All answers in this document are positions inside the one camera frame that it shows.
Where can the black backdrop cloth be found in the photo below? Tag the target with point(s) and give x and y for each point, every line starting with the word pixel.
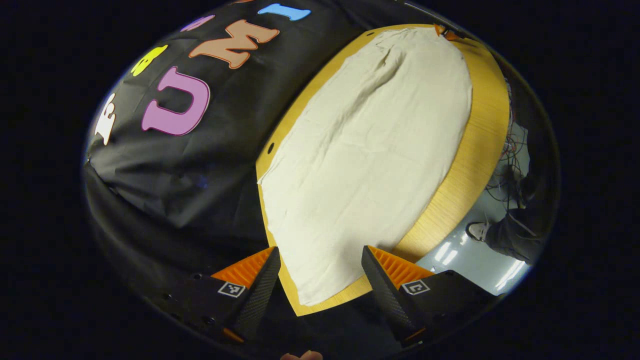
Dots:
pixel 200 175

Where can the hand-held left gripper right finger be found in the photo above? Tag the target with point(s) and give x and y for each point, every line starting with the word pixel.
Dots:
pixel 385 300

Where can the person's dark trouser leg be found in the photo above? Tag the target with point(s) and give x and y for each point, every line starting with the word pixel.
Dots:
pixel 520 235

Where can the white jeans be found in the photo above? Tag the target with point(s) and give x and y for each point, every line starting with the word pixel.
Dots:
pixel 370 160

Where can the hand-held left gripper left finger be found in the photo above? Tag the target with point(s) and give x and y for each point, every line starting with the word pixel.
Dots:
pixel 257 300

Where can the person's white shoe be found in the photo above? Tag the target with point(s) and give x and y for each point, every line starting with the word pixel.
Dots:
pixel 479 231

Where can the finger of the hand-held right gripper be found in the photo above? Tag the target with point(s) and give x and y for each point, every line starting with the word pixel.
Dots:
pixel 445 34

